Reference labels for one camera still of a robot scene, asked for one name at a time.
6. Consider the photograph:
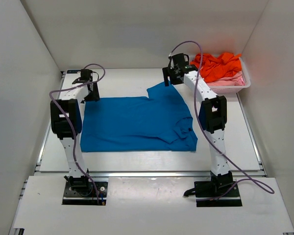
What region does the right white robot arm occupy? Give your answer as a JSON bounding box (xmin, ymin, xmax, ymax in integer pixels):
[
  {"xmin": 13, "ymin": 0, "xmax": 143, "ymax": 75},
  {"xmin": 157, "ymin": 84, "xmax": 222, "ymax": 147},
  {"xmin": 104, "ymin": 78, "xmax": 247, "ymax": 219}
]
[{"xmin": 162, "ymin": 53, "xmax": 234, "ymax": 197}]

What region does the black label sticker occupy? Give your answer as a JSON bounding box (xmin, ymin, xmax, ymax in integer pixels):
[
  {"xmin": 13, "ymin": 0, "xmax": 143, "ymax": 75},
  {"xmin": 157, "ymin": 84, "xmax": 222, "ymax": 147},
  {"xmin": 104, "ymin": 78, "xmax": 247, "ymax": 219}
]
[{"xmin": 66, "ymin": 70, "xmax": 80, "ymax": 74}]

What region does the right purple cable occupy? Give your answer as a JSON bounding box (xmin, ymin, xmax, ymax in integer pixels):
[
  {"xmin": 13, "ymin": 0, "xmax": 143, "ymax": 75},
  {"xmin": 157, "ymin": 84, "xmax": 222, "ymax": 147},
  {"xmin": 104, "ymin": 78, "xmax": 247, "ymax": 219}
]
[{"xmin": 170, "ymin": 40, "xmax": 275, "ymax": 202}]

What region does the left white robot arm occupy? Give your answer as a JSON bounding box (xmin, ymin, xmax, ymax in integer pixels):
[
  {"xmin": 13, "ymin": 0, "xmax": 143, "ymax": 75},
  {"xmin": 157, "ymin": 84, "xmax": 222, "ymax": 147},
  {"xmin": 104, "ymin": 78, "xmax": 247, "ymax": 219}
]
[{"xmin": 49, "ymin": 68, "xmax": 101, "ymax": 197}]

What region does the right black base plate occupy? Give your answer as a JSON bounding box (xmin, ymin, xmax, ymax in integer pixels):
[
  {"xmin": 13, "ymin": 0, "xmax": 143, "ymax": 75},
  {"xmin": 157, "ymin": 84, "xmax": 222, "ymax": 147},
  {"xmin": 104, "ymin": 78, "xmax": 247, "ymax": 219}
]
[{"xmin": 194, "ymin": 181, "xmax": 243, "ymax": 207}]

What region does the orange t shirt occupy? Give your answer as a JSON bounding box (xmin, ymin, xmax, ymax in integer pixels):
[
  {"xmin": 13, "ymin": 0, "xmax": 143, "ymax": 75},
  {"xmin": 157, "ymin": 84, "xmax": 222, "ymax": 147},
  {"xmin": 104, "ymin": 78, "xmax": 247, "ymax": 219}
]
[{"xmin": 190, "ymin": 52, "xmax": 242, "ymax": 83}]

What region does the white plastic basket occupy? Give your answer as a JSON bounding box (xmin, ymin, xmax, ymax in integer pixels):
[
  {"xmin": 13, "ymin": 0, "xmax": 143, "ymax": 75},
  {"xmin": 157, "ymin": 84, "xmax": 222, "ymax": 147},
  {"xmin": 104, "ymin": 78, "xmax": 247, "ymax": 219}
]
[{"xmin": 185, "ymin": 54, "xmax": 252, "ymax": 96}]

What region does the aluminium table rail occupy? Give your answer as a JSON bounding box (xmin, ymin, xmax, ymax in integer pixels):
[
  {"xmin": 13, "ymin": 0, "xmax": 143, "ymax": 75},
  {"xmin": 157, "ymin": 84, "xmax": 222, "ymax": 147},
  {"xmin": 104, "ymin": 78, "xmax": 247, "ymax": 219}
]
[{"xmin": 34, "ymin": 170, "xmax": 265, "ymax": 177}]

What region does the purple cable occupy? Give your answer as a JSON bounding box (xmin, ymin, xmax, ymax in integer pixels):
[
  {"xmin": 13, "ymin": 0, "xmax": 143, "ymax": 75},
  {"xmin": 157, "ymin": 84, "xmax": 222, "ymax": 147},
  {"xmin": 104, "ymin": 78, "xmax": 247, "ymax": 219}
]
[
  {"xmin": 170, "ymin": 40, "xmax": 275, "ymax": 202},
  {"xmin": 49, "ymin": 63, "xmax": 106, "ymax": 205}
]

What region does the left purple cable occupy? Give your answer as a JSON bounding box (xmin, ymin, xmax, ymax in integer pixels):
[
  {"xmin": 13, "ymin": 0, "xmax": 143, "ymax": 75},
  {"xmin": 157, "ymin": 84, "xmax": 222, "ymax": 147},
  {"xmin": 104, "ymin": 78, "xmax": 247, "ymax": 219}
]
[{"xmin": 49, "ymin": 63, "xmax": 106, "ymax": 205}]

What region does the pink t shirt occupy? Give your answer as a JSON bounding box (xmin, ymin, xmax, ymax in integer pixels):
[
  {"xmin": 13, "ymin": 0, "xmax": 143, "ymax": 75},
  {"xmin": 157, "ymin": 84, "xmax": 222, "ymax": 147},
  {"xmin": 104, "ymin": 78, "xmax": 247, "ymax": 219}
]
[{"xmin": 208, "ymin": 71, "xmax": 245, "ymax": 86}]

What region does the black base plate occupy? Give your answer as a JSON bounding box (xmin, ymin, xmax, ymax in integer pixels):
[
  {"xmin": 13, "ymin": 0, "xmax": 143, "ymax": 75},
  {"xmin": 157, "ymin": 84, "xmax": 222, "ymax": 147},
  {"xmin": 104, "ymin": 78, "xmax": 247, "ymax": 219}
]
[
  {"xmin": 62, "ymin": 176, "xmax": 108, "ymax": 206},
  {"xmin": 194, "ymin": 181, "xmax": 243, "ymax": 207}
]

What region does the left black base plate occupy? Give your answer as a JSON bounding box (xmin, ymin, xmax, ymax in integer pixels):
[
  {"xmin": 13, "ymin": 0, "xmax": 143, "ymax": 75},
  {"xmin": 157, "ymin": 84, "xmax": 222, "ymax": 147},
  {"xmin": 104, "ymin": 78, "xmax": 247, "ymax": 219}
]
[{"xmin": 62, "ymin": 176, "xmax": 108, "ymax": 206}]

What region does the blue t shirt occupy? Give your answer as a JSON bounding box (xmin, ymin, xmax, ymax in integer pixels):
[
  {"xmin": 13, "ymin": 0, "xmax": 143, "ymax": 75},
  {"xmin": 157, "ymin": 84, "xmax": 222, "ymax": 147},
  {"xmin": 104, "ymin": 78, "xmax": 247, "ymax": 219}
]
[{"xmin": 80, "ymin": 83, "xmax": 197, "ymax": 152}]

